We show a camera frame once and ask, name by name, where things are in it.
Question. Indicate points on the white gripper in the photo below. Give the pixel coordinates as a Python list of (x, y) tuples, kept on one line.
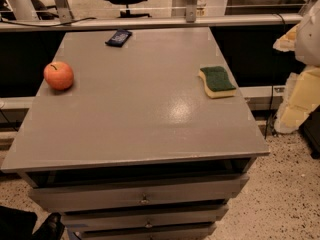
[(309, 39)]

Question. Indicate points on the yellow sponge with green top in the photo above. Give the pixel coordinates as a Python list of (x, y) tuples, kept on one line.
[(216, 82)]

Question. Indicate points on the dark blue snack packet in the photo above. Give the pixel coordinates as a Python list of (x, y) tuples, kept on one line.
[(119, 38)]

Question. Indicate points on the red orange apple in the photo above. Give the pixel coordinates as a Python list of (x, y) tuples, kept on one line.
[(59, 75)]

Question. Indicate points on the black shoe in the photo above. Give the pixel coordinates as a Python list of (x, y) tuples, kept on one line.
[(51, 229)]

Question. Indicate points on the grey metal rail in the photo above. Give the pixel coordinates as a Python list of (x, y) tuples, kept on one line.
[(150, 23)]

